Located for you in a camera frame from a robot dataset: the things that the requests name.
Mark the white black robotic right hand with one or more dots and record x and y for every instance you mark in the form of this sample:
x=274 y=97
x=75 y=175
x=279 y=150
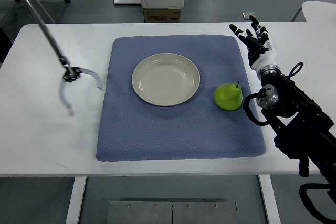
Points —
x=260 y=45

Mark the green pear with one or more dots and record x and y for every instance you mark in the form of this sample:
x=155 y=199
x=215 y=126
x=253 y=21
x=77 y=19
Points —
x=229 y=96

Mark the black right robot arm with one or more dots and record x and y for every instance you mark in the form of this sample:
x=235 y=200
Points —
x=302 y=128

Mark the grey floor outlet plate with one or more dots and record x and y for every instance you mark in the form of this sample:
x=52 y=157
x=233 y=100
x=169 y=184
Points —
x=247 y=15

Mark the cream round plate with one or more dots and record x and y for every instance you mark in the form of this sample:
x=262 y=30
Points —
x=166 y=79

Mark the white round side table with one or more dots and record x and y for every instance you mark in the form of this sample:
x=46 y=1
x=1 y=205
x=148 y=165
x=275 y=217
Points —
x=317 y=11

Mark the brown cardboard box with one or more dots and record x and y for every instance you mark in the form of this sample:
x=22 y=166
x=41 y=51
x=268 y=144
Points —
x=170 y=15

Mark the white right table leg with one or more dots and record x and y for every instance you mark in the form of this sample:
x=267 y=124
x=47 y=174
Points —
x=269 y=200

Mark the white table leg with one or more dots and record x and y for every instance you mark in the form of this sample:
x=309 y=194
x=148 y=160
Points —
x=75 y=204
x=269 y=200

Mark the blue textured mat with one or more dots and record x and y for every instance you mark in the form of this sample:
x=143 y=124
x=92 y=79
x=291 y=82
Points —
x=132 y=129

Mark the metal reacher grabber tool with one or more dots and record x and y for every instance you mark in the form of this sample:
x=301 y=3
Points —
x=71 y=73

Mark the white left table leg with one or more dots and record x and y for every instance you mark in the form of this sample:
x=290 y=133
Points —
x=75 y=204

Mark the silver metal floor rail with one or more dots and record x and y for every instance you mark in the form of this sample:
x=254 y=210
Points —
x=127 y=2

